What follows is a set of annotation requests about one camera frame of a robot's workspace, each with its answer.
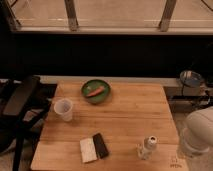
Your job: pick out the orange carrot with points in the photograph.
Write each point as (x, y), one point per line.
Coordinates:
(96, 92)

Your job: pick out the black rectangular block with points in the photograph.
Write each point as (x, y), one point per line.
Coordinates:
(100, 146)

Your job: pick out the round metal bowl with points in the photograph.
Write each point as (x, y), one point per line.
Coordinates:
(191, 78)

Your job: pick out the green plate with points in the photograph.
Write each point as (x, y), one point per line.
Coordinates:
(92, 85)

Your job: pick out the black office chair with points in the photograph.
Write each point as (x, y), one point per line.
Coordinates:
(29, 102)

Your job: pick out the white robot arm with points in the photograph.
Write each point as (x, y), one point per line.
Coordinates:
(197, 136)

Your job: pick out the wooden table board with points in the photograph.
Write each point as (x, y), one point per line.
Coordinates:
(132, 112)

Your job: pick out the translucent plastic cup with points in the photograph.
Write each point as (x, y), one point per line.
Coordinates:
(63, 108)

